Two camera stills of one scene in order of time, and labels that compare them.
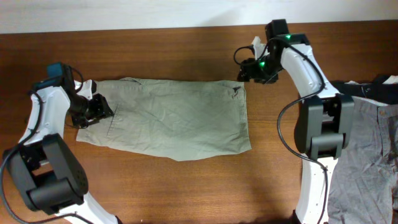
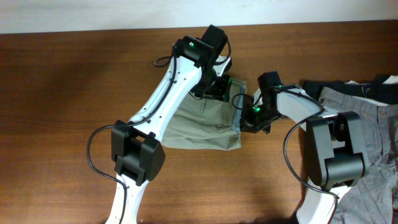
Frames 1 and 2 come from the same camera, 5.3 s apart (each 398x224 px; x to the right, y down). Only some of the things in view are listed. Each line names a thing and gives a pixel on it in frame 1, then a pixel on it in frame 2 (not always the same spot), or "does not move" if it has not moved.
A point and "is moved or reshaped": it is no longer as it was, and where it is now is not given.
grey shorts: (360, 189) does not move
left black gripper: (98, 107) → (216, 92)
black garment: (375, 89) does not move
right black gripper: (249, 70) → (254, 125)
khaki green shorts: (175, 121) is moved or reshaped
